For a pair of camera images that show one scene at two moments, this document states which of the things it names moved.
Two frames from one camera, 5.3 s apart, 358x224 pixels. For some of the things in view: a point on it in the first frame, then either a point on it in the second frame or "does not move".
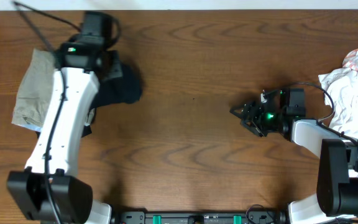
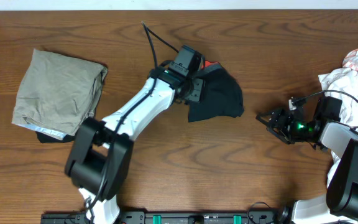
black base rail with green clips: [252, 217] does not move
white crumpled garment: [353, 91] does not move
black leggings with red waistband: [127, 89] -> [221, 94]
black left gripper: [115, 70] -> [198, 91]
